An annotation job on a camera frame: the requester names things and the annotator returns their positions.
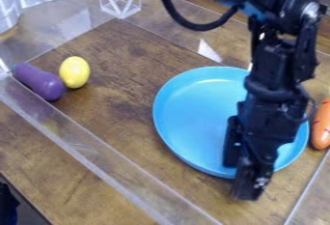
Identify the blue plastic plate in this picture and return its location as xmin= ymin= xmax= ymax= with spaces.
xmin=152 ymin=66 xmax=311 ymax=180

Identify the clear acrylic enclosure wall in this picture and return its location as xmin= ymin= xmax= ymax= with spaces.
xmin=0 ymin=0 xmax=330 ymax=225

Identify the yellow toy lemon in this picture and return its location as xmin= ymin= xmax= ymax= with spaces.
xmin=59 ymin=56 xmax=91 ymax=89

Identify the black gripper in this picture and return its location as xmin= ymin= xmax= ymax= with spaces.
xmin=223 ymin=77 xmax=310 ymax=201

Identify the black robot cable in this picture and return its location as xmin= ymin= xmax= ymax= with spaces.
xmin=155 ymin=0 xmax=239 ymax=32

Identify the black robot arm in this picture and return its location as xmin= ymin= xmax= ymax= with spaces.
xmin=212 ymin=0 xmax=323 ymax=200

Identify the orange toy carrot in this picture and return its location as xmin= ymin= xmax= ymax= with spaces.
xmin=311 ymin=98 xmax=330 ymax=150

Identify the purple toy eggplant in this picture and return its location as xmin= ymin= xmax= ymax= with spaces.
xmin=13 ymin=63 xmax=64 ymax=101

